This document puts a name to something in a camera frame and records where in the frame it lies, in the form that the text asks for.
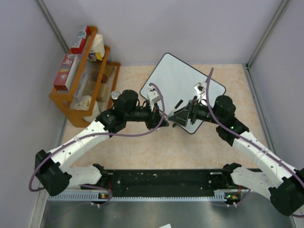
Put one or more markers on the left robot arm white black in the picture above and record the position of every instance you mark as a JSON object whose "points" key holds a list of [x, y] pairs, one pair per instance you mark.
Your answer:
{"points": [[54, 168]]}

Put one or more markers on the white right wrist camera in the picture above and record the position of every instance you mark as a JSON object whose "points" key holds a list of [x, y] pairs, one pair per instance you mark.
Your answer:
{"points": [[201, 89]]}

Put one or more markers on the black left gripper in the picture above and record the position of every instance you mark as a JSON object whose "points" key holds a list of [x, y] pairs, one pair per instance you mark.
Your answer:
{"points": [[155, 118]]}

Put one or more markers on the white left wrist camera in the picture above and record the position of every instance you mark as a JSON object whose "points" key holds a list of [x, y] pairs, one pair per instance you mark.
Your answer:
{"points": [[152, 95]]}

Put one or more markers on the orange wooden shelf rack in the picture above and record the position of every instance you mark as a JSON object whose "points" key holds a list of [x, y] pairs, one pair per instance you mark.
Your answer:
{"points": [[87, 81]]}

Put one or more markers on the lower red foil box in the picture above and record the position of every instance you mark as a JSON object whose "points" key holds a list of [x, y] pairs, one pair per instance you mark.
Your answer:
{"points": [[66, 72]]}

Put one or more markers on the white whiteboard black frame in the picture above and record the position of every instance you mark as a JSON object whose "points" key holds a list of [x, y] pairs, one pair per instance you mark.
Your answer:
{"points": [[175, 79]]}

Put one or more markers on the white paper sheet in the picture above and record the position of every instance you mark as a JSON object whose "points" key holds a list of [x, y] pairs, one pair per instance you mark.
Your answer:
{"points": [[166, 226]]}

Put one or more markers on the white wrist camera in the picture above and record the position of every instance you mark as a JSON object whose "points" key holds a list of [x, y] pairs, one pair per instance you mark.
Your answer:
{"points": [[152, 95], [201, 89]]}

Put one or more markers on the upper red white box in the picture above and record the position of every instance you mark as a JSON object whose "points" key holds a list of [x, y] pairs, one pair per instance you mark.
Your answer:
{"points": [[80, 40]]}

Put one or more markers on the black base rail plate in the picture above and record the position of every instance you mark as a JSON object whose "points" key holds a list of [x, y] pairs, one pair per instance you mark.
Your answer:
{"points": [[165, 183]]}

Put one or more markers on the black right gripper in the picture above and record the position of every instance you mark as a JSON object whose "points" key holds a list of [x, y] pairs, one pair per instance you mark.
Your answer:
{"points": [[181, 116]]}

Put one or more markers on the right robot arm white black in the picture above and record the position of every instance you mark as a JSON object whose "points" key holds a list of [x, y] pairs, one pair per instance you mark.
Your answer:
{"points": [[278, 181]]}

